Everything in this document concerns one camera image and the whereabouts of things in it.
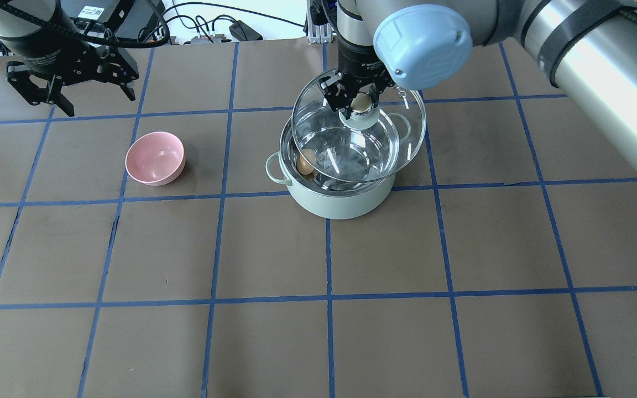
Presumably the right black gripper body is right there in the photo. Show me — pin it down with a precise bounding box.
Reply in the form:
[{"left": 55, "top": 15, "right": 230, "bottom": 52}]
[{"left": 338, "top": 44, "right": 395, "bottom": 92}]

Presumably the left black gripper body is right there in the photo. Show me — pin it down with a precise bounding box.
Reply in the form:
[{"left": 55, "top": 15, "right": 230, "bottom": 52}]
[{"left": 7, "top": 42, "right": 131, "bottom": 83}]

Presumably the glass pot lid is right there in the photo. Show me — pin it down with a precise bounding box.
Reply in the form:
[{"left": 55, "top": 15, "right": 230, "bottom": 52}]
[{"left": 290, "top": 70, "right": 426, "bottom": 183}]

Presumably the brown egg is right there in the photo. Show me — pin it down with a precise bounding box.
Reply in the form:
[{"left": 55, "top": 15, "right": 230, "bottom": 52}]
[{"left": 295, "top": 148, "right": 317, "bottom": 178}]

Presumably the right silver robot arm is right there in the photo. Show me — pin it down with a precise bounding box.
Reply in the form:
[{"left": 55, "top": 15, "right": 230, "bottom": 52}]
[{"left": 318, "top": 1, "right": 637, "bottom": 173}]

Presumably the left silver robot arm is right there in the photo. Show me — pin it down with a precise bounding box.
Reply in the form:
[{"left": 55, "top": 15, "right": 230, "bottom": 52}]
[{"left": 0, "top": 1, "right": 139, "bottom": 117}]

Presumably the white cooking pot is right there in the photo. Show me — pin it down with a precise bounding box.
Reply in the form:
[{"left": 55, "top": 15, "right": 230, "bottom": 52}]
[{"left": 265, "top": 111, "right": 412, "bottom": 221}]

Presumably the pink bowl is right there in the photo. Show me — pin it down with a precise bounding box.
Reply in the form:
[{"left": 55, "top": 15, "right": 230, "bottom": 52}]
[{"left": 126, "top": 131, "right": 186, "bottom": 186}]

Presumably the black power adapter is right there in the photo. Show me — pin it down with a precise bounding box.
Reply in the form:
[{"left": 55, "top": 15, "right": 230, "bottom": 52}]
[{"left": 228, "top": 20, "right": 264, "bottom": 42}]

